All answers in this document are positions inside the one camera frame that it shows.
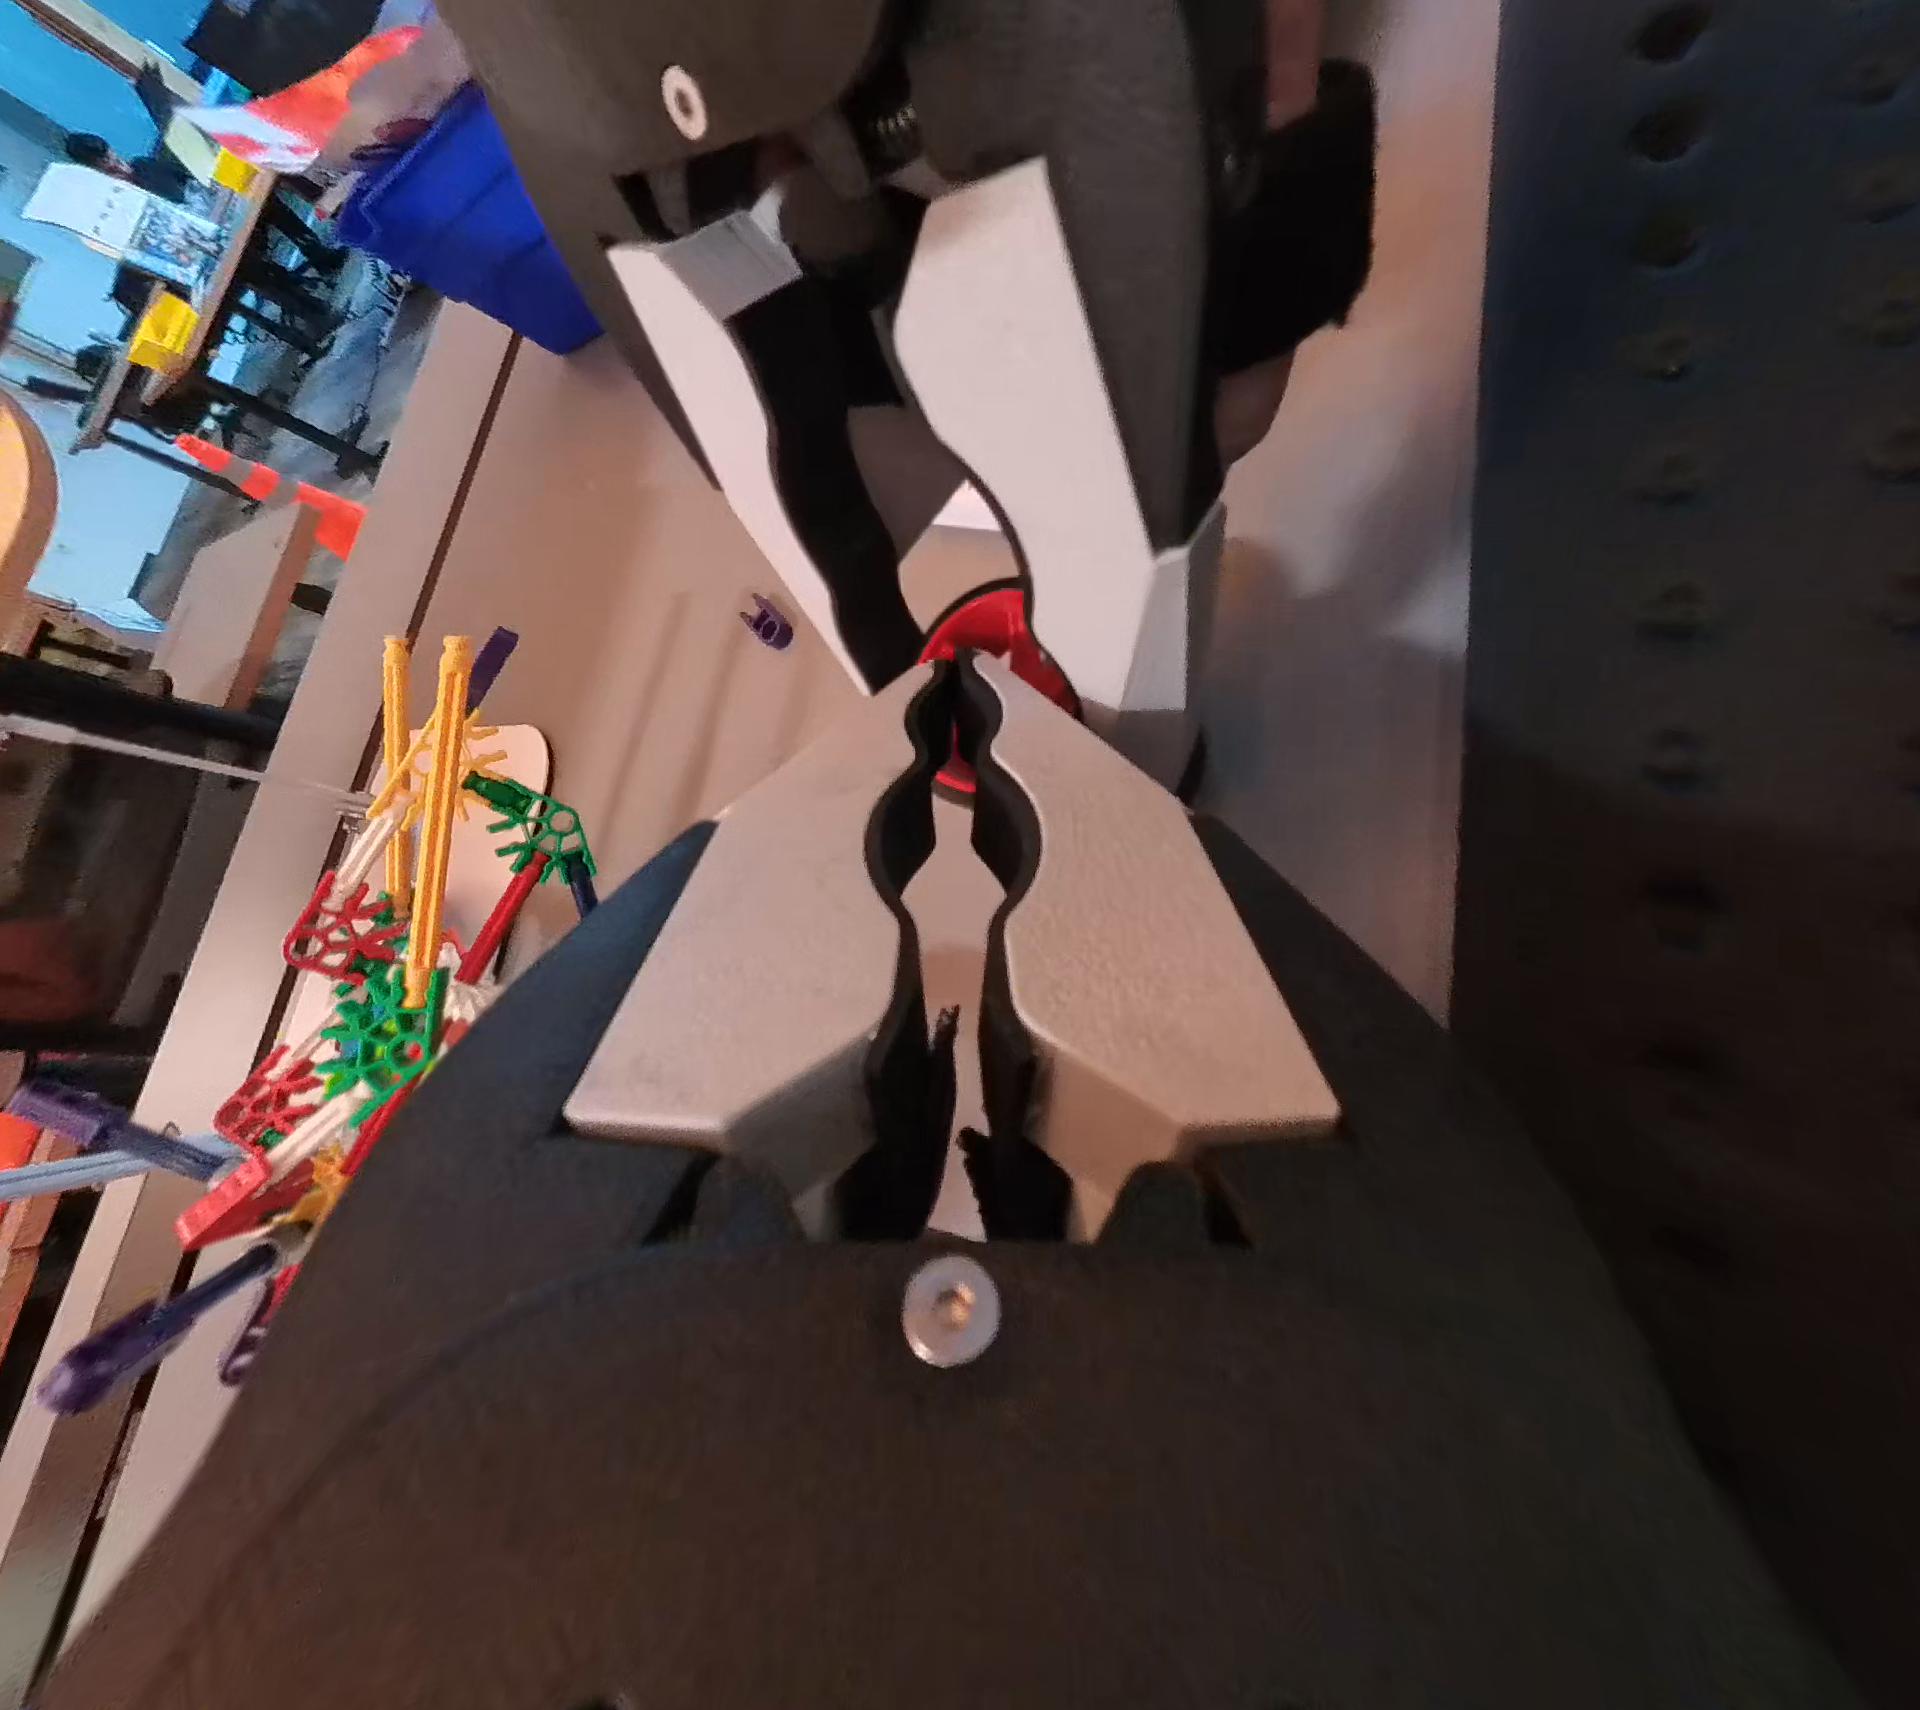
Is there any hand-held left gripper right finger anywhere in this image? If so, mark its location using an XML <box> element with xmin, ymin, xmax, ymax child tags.
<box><xmin>958</xmin><ymin>655</ymin><xmax>1344</xmax><ymax>1244</ymax></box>

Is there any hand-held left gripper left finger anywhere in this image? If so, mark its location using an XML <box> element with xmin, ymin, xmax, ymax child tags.
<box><xmin>563</xmin><ymin>661</ymin><xmax>960</xmax><ymax>1244</ymax></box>

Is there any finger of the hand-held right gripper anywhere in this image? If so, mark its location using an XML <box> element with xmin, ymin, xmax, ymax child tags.
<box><xmin>604</xmin><ymin>202</ymin><xmax>922</xmax><ymax>698</ymax></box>
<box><xmin>892</xmin><ymin>157</ymin><xmax>1227</xmax><ymax>713</ymax></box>

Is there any red wheel with black tyre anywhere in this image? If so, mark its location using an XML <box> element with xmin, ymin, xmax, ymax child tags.
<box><xmin>915</xmin><ymin>589</ymin><xmax>1084</xmax><ymax>800</ymax></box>

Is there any blue plastic bin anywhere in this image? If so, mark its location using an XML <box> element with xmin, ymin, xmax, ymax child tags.
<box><xmin>332</xmin><ymin>81</ymin><xmax>605</xmax><ymax>357</ymax></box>

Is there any colourful toy construction model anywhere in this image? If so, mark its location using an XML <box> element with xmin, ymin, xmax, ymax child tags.
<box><xmin>0</xmin><ymin>630</ymin><xmax>601</xmax><ymax>1420</ymax></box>

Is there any wooden background table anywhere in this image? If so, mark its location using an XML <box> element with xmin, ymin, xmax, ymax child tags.
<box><xmin>0</xmin><ymin>0</ymin><xmax>377</xmax><ymax>466</ymax></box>

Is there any dark perforated chair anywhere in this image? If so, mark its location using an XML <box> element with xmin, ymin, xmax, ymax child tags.
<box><xmin>1446</xmin><ymin>0</ymin><xmax>1920</xmax><ymax>1710</ymax></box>

